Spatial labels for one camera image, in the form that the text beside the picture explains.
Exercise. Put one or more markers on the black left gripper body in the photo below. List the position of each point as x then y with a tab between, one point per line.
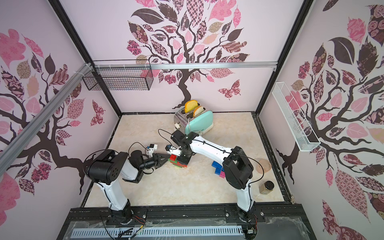
147	163

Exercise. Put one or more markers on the toast slice left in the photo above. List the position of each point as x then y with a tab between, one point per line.
190	106

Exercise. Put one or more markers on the aluminium rail back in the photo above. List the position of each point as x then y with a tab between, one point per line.
231	65

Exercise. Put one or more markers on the white slotted cable duct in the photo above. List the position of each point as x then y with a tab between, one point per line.
156	232

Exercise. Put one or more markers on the blue small lego brick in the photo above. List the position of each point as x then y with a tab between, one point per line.
218	171

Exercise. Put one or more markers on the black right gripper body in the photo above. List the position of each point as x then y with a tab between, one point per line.
181	154

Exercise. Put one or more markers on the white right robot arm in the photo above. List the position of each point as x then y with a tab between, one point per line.
236	165

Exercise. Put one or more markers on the toast slice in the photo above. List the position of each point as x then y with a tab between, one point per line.
198	111
190	106

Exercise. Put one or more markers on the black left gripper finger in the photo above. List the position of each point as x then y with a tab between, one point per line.
161	157
160	163

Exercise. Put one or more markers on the red long lego brick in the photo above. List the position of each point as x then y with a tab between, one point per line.
180	165

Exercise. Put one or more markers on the aluminium rail left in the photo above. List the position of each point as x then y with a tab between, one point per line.
14	149

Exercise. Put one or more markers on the toast slice right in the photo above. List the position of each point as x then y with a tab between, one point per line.
198	111

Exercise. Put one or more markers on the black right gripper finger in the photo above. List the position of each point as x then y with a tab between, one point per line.
179	157
186	159

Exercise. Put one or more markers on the black wire basket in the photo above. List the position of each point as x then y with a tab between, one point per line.
128	77

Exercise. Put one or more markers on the white wire shelf basket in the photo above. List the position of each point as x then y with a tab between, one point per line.
289	103

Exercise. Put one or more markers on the aluminium rail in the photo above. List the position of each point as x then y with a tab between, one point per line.
231	65
14	149

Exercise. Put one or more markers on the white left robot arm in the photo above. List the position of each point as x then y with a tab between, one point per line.
104	167

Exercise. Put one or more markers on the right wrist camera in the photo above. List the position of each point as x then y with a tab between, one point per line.
173	150

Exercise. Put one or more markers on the small red lego brick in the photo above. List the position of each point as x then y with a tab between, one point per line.
173	158

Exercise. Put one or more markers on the mint and cream toaster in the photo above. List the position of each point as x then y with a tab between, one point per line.
200	125

